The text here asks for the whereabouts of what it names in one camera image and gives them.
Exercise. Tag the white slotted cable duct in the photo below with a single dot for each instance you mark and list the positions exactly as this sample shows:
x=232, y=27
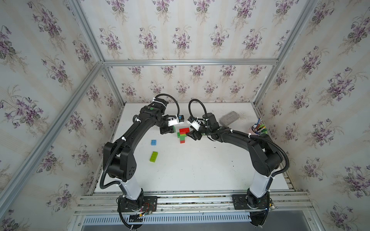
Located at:
x=169, y=218

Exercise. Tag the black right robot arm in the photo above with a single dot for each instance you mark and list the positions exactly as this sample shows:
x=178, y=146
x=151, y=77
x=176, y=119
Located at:
x=267, y=158

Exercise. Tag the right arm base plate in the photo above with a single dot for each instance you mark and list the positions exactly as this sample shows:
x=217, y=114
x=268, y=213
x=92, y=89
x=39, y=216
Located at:
x=249, y=201

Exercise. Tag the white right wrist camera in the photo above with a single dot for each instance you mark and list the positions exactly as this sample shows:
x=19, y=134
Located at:
x=195, y=123

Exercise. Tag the colourful pens bundle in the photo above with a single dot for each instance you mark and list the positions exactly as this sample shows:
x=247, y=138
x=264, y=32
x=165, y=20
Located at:
x=260, y=127

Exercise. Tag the aluminium frame profiles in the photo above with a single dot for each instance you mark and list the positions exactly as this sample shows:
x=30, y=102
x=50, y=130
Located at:
x=18, y=181

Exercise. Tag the pink pen cup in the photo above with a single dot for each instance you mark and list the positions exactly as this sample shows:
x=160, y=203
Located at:
x=253, y=132

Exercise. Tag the aluminium mounting rail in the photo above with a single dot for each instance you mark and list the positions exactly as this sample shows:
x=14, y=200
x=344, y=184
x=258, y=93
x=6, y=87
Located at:
x=200, y=202

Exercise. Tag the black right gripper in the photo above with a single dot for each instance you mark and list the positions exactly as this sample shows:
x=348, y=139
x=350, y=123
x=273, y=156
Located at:
x=194, y=134

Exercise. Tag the red long lego brick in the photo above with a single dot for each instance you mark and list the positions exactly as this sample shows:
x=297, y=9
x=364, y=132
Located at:
x=184, y=131

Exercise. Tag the grey eraser block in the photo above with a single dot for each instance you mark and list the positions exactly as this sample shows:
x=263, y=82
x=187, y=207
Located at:
x=229, y=118

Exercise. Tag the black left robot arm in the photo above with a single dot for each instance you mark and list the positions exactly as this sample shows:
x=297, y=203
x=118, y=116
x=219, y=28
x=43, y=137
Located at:
x=119, y=164

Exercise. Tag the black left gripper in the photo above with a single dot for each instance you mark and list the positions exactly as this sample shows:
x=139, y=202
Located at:
x=168, y=129

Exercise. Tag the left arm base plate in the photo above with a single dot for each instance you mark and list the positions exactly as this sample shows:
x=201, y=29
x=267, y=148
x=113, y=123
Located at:
x=147, y=204

